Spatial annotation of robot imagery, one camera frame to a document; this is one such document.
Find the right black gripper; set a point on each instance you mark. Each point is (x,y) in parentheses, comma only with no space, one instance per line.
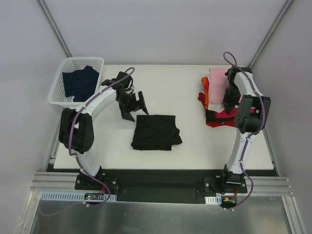
(230,102)

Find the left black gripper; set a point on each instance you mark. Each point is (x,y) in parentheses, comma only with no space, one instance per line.
(133,105)

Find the magenta t shirt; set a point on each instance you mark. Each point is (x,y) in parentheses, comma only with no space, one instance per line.
(215,107)

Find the red t shirt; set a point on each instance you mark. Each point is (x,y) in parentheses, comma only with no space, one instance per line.
(213,124)

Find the white plastic laundry basket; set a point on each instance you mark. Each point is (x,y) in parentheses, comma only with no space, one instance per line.
(57,93)

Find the pink t shirt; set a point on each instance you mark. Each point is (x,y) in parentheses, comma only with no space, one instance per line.
(218,84)

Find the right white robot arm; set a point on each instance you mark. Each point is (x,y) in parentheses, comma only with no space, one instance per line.
(249,121)

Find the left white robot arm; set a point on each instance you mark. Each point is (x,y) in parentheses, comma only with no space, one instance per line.
(76,131)

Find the navy blue t shirt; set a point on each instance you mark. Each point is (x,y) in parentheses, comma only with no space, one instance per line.
(81,84)

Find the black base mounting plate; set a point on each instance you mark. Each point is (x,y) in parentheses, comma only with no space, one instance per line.
(160,186)

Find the right white cable duct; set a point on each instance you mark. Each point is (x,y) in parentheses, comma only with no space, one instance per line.
(213,200)

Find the white cable duct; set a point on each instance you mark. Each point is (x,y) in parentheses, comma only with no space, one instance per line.
(77,196)
(213,200)

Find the left white cable duct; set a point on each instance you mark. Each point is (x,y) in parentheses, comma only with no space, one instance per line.
(77,196)

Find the aluminium frame rail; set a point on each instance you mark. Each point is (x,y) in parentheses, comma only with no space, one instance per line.
(60,181)

